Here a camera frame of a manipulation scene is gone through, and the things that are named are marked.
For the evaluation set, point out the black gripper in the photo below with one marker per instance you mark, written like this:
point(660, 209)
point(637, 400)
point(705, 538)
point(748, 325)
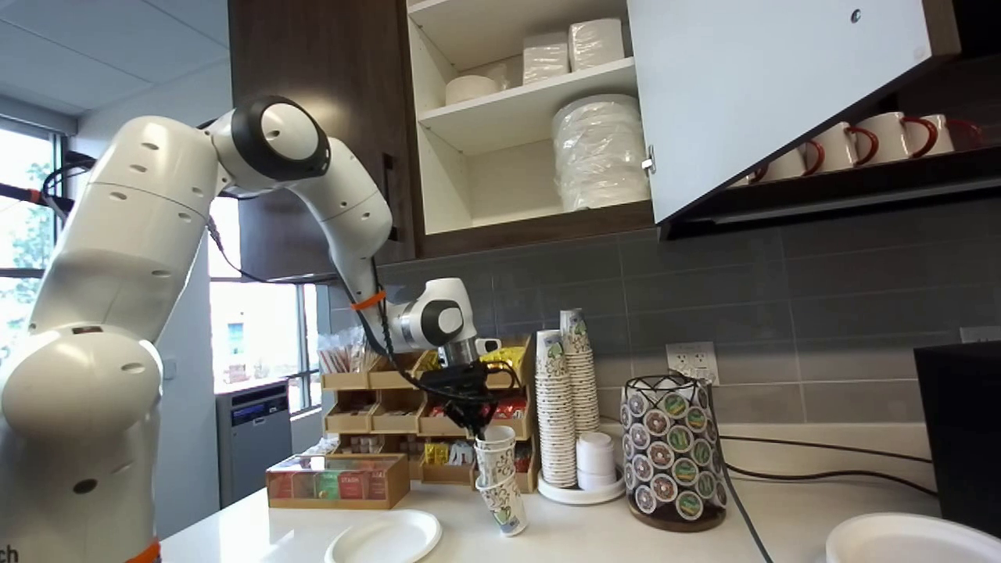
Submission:
point(459, 388)

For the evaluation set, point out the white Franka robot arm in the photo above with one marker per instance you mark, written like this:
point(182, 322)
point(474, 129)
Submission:
point(114, 270)

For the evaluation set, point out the white plate under cup stacks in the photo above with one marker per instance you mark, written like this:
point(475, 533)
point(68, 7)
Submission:
point(584, 495)

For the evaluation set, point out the small white paper plate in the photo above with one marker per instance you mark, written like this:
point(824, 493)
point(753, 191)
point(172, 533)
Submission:
point(378, 538)

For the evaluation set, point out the wrapped white plate stack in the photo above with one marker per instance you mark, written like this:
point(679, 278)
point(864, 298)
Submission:
point(599, 152)

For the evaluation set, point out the large white paper plate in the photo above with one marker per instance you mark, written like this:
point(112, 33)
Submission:
point(909, 541)

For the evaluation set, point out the yellow packet bundle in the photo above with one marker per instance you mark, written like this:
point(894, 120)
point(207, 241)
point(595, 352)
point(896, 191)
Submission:
point(507, 363)

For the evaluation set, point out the tall patterned cup stack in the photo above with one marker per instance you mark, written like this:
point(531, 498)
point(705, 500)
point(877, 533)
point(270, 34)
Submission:
point(554, 417)
point(584, 363)

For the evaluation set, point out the wooden condiment organizer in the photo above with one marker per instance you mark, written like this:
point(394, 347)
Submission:
point(362, 417)

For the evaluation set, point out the white lid stack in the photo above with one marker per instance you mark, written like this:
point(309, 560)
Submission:
point(595, 459)

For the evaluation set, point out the wooden stir sticks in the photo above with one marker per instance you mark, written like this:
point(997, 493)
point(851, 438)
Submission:
point(345, 361)

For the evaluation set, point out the coffee pod carousel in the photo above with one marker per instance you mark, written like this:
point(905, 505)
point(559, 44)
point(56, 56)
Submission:
point(675, 456)

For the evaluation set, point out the grey dishwasher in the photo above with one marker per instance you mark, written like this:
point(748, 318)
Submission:
point(254, 443)

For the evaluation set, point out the glass window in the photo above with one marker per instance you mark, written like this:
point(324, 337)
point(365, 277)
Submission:
point(261, 334)
point(21, 207)

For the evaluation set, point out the white bowl stack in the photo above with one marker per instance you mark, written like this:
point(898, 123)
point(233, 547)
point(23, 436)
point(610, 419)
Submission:
point(474, 89)

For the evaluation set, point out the white napkin pack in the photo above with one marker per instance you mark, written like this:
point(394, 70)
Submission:
point(599, 44)
point(544, 56)

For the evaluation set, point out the white cabinet door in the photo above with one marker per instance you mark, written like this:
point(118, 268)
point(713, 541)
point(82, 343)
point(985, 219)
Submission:
point(772, 96)

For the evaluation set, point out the black appliance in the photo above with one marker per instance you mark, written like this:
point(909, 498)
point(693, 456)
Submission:
point(966, 438)

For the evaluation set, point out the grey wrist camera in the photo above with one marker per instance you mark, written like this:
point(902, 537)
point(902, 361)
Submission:
point(487, 347)

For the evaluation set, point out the dark wood wall cabinet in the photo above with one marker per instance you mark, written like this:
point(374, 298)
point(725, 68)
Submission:
point(313, 62)

